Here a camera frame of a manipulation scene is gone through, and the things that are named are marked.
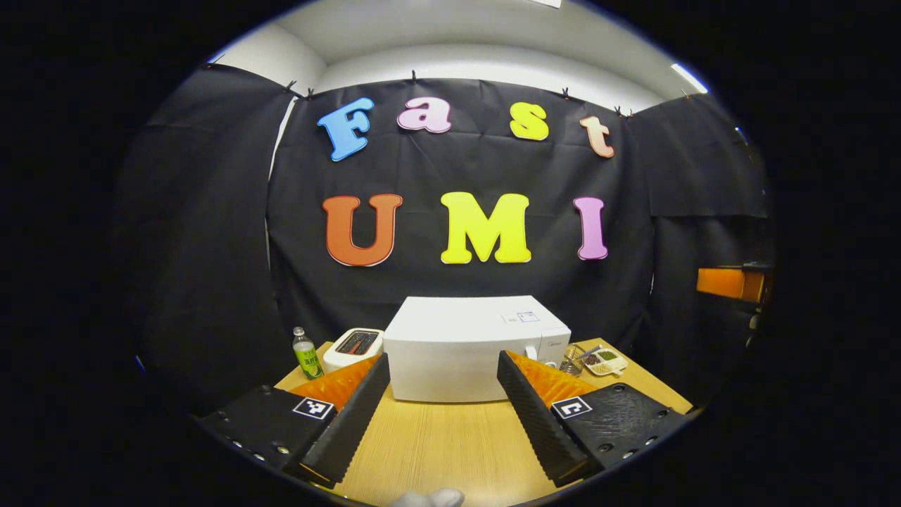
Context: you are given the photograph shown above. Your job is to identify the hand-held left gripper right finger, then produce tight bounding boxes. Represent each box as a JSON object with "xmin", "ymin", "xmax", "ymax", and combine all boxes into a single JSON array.
[{"xmin": 497, "ymin": 350, "xmax": 694, "ymax": 488}]

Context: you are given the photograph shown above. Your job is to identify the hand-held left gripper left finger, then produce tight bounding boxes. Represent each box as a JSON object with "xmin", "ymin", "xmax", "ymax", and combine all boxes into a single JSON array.
[{"xmin": 201, "ymin": 353, "xmax": 391, "ymax": 488}]

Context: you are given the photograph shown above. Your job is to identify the white microwave oven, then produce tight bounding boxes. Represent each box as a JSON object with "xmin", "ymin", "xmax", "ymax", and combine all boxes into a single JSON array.
[{"xmin": 383, "ymin": 296, "xmax": 572, "ymax": 403}]

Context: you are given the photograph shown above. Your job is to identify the white toaster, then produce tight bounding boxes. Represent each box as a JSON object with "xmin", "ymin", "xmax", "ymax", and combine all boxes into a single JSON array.
[{"xmin": 322, "ymin": 328, "xmax": 385, "ymax": 374}]

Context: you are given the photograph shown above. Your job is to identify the green drink bottle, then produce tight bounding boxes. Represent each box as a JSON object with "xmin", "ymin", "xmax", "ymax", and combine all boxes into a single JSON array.
[{"xmin": 292, "ymin": 327, "xmax": 325, "ymax": 381}]

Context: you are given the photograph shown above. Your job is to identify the white divided bean dish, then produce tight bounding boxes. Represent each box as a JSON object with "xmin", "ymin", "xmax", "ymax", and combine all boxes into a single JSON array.
[{"xmin": 581, "ymin": 348, "xmax": 629, "ymax": 377}]

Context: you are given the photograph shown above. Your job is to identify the metal wire rack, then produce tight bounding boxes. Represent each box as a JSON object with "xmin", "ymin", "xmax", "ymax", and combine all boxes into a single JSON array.
[{"xmin": 560, "ymin": 344, "xmax": 588, "ymax": 377}]

